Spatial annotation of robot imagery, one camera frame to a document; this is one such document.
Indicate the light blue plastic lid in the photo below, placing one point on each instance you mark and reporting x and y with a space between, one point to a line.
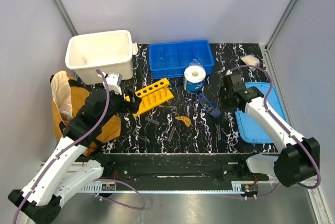
249 130

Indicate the tan rubber tubing knot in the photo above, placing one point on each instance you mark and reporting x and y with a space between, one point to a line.
185 120

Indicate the blue safety goggles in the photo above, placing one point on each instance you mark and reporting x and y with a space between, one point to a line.
208 106

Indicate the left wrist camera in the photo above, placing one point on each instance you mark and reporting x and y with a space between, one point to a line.
113 81

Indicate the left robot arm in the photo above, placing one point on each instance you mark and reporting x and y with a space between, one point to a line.
43 197

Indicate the wrapped tissue paper roll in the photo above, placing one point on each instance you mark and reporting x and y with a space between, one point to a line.
194 77

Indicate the yellow test tube rack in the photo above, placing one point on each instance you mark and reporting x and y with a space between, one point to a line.
153 95

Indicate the white gauze in bag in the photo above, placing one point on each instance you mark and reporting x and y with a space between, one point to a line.
251 60

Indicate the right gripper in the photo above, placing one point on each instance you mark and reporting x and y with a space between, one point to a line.
222 92

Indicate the glass test tube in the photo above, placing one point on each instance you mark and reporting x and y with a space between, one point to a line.
152 121
171 134
218 131

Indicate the white plastic bin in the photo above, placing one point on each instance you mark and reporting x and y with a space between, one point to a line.
109 51

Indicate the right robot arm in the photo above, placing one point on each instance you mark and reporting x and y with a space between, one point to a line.
299 157

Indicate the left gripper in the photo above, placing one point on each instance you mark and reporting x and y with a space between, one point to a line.
132 106

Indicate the blue compartment tray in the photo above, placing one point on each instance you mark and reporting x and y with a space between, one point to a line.
169 60

